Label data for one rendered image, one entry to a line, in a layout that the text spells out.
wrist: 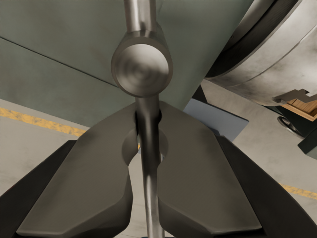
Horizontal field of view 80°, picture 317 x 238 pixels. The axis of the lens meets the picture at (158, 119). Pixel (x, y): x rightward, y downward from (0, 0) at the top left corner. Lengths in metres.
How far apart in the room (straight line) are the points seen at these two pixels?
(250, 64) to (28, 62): 0.28
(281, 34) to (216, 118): 0.66
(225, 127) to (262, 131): 1.16
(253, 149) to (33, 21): 2.12
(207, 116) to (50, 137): 1.71
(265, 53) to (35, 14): 0.26
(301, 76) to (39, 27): 0.32
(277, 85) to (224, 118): 0.60
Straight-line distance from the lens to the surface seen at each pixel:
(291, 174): 2.70
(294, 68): 0.31
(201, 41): 0.23
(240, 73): 0.31
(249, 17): 0.31
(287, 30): 0.28
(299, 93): 0.36
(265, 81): 0.32
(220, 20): 0.23
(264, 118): 1.99
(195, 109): 0.85
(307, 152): 0.94
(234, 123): 0.94
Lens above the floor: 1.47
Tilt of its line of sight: 56 degrees down
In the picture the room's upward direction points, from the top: 177 degrees counter-clockwise
